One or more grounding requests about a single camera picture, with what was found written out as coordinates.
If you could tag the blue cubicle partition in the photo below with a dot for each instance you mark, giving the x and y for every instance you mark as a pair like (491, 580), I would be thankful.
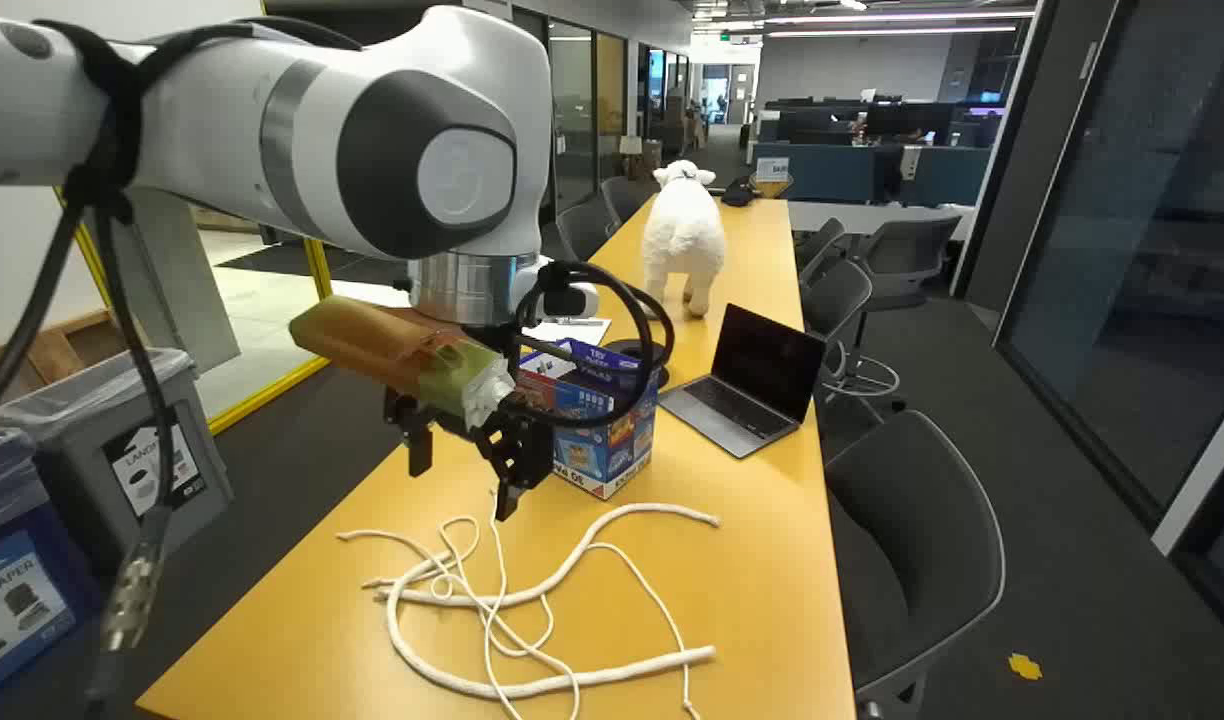
(839, 174)

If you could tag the wooden pallet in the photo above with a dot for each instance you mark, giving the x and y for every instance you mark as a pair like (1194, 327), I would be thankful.
(36, 355)

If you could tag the blue cardboard box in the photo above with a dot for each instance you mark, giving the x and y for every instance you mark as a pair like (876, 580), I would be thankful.
(614, 440)

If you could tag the grey plastic bin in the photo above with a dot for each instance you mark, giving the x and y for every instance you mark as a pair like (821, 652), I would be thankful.
(67, 402)

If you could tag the white plush sheep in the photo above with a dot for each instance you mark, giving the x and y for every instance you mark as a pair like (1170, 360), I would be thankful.
(686, 234)

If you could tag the white paper sheet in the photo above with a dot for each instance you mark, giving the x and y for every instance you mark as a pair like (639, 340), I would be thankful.
(574, 329)

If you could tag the black pouch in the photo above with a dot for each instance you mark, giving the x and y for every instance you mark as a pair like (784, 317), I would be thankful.
(737, 192)

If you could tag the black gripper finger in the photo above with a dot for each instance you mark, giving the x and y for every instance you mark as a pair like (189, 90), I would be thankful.
(523, 447)
(416, 440)

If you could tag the grey open laptop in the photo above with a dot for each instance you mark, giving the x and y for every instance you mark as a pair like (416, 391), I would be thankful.
(774, 365)

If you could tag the grey office chair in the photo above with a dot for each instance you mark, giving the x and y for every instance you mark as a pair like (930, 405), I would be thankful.
(919, 521)
(839, 297)
(588, 227)
(821, 240)
(625, 198)
(913, 246)

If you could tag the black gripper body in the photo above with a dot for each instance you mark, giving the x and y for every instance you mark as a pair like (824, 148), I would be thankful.
(516, 345)

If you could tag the blue storage crate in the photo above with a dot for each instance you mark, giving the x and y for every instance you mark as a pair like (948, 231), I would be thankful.
(14, 586)

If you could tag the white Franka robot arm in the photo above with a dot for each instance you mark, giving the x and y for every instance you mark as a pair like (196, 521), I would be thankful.
(238, 105)

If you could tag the yellow floor sticker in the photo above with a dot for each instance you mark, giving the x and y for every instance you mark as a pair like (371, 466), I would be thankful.
(1027, 664)

